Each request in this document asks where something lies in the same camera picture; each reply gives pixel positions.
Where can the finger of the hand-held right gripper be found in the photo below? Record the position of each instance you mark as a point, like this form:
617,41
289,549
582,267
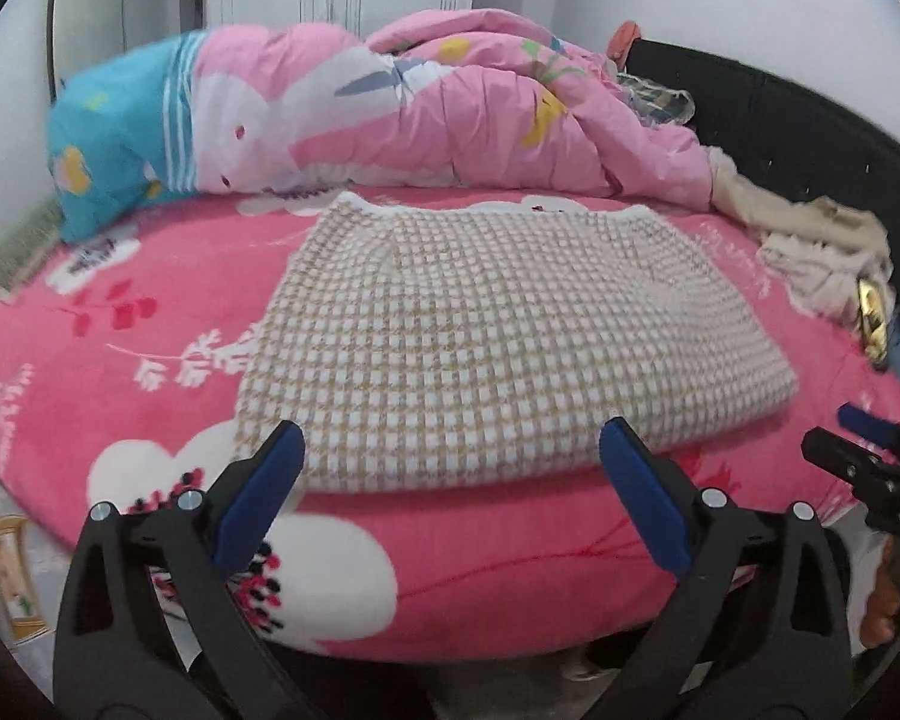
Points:
866,424
844,457

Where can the beige clothes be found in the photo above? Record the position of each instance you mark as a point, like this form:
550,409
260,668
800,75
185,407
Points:
832,221

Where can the pink floral blanket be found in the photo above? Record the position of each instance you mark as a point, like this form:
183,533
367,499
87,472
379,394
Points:
495,562

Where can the beige white checked knit sweater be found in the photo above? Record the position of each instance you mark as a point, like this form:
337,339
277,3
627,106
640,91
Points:
495,360

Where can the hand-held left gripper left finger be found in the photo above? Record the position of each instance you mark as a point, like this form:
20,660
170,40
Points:
259,495

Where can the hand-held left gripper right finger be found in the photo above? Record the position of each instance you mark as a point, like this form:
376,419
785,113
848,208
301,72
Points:
645,495

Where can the pink rabbit print quilt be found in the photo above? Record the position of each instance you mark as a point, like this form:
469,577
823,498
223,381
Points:
457,127

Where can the plaid cloth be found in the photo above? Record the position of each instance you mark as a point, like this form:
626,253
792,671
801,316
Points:
652,101

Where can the green patterned cloth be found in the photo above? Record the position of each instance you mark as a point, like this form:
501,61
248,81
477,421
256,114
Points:
15,247

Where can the orange cloth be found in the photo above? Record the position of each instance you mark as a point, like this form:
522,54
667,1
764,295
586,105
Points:
625,37

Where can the cream printed box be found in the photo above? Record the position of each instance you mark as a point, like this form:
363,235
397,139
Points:
7,577

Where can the pale pink cloth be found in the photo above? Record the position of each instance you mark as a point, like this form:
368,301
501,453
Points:
817,281

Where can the dark yellow printed packet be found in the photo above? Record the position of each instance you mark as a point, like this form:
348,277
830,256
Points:
872,315

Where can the person's right hand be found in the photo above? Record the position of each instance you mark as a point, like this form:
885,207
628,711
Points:
881,607

